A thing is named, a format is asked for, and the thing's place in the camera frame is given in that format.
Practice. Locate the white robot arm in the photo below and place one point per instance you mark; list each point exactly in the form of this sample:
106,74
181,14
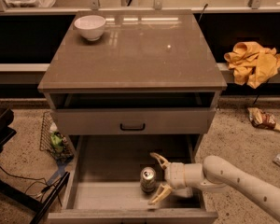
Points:
214,174

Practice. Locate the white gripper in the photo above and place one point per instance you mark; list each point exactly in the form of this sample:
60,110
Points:
176,174

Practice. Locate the wire basket with items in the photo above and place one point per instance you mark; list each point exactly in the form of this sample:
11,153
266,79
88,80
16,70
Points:
53,142

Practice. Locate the grey drawer cabinet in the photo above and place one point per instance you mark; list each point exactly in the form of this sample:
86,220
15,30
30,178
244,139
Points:
144,60

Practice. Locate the yellow crumpled cloth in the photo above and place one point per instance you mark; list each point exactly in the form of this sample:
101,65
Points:
252,64

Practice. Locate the green 7up soda can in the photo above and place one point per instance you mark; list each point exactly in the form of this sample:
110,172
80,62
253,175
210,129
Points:
148,179

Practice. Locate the top drawer with black handle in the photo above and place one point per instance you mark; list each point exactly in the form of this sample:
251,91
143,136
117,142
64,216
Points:
133,121

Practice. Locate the open middle drawer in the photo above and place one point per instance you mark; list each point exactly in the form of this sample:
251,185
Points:
104,183

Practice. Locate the brown snack bag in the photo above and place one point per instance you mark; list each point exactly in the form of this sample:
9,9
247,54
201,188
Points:
262,120

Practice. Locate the black chair frame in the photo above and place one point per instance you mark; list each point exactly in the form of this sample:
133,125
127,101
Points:
24,166

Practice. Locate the white ceramic bowl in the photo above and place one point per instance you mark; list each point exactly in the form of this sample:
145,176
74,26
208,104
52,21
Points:
90,27

